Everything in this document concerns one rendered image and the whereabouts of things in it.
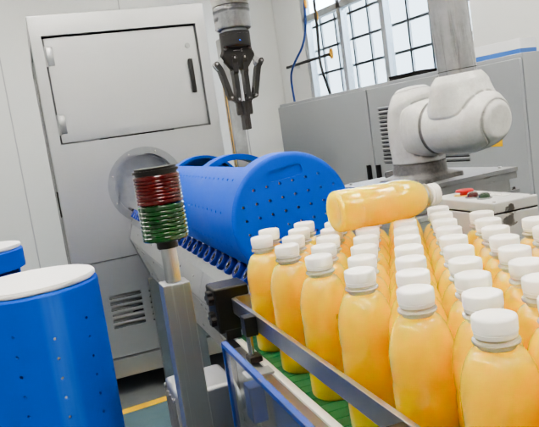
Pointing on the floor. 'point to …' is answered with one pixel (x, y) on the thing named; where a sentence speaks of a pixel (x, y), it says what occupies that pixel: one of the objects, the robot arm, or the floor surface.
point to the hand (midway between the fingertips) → (245, 115)
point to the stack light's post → (186, 353)
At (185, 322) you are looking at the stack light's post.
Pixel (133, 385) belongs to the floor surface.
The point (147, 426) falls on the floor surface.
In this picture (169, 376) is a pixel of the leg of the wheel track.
